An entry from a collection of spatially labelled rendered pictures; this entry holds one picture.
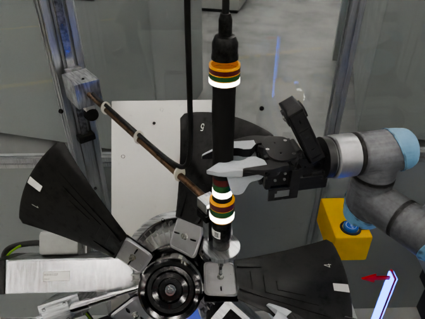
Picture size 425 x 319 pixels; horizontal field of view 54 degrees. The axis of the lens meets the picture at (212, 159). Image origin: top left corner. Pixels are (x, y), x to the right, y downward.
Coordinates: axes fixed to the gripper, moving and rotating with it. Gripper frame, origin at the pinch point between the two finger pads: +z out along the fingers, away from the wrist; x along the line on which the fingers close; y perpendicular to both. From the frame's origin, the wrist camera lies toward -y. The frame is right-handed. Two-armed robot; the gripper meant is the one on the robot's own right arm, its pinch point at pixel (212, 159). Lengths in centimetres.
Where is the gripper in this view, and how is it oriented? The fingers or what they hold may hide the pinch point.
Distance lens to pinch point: 65.4
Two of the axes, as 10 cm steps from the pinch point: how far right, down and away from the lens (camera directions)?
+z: -9.8, 1.1, -1.7
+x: -2.0, -5.6, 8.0
